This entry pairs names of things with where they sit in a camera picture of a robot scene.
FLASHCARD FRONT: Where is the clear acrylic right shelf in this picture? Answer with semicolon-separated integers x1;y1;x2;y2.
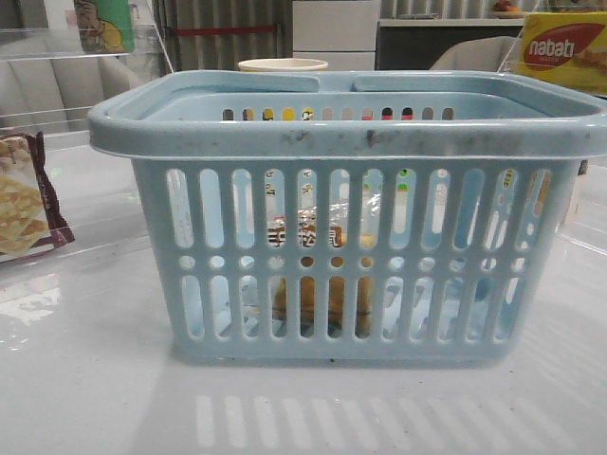
500;1;606;248

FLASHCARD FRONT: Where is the beige chair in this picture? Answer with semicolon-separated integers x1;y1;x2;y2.
431;36;521;72

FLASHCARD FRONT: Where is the clear acrylic left shelf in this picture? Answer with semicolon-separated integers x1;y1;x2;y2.
0;23;177;266

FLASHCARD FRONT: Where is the white drawer cabinet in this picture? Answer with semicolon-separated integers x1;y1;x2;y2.
292;1;380;70

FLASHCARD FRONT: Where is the clear acrylic shelf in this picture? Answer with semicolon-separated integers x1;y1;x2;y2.
0;23;177;266
500;1;606;248

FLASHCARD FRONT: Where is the light blue plastic basket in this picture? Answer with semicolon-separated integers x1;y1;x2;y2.
88;70;606;365

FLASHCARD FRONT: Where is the cream paper cup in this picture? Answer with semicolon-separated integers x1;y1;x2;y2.
237;58;328;72

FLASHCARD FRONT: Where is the brown cracker package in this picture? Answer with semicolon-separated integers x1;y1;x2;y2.
1;132;75;264

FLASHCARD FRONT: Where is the packaged bread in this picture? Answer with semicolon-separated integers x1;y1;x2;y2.
267;194;380;339

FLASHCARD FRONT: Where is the yellow nabati wafer box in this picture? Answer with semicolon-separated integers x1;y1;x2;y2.
512;11;606;95

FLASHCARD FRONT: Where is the green yellow cartoon package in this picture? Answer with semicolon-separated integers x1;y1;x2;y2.
73;0;135;54

